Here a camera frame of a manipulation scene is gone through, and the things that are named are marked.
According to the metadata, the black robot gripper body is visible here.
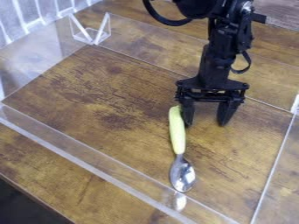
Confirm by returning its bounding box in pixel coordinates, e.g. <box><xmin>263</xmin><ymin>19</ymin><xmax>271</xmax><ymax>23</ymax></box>
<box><xmin>175</xmin><ymin>45</ymin><xmax>250</xmax><ymax>103</ymax></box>

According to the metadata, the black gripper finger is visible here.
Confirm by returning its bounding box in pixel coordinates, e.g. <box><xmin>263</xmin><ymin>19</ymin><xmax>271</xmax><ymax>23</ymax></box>
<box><xmin>218</xmin><ymin>98</ymin><xmax>243</xmax><ymax>126</ymax></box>
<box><xmin>180</xmin><ymin>98</ymin><xmax>195</xmax><ymax>127</ymax></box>

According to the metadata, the green handled metal spoon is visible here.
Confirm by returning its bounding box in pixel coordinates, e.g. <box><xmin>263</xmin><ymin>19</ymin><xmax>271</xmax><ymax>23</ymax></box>
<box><xmin>168</xmin><ymin>106</ymin><xmax>195</xmax><ymax>193</ymax></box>

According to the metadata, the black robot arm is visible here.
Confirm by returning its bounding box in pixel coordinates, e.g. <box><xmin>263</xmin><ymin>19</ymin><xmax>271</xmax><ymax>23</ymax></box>
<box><xmin>175</xmin><ymin>0</ymin><xmax>254</xmax><ymax>126</ymax></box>

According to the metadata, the black bar at table edge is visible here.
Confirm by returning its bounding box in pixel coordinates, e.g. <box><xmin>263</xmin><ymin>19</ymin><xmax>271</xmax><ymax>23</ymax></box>
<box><xmin>252</xmin><ymin>13</ymin><xmax>267</xmax><ymax>24</ymax></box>

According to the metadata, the clear acrylic tray enclosure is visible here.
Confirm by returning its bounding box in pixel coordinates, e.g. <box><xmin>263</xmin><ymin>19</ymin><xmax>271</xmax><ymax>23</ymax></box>
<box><xmin>2</xmin><ymin>14</ymin><xmax>299</xmax><ymax>224</ymax></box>

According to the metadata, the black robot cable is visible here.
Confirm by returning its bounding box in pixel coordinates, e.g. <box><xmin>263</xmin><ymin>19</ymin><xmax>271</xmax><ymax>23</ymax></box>
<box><xmin>142</xmin><ymin>0</ymin><xmax>192</xmax><ymax>27</ymax></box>

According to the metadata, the clear acrylic triangular bracket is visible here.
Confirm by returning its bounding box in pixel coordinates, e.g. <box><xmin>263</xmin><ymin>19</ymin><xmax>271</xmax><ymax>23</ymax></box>
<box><xmin>70</xmin><ymin>13</ymin><xmax>111</xmax><ymax>46</ymax></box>

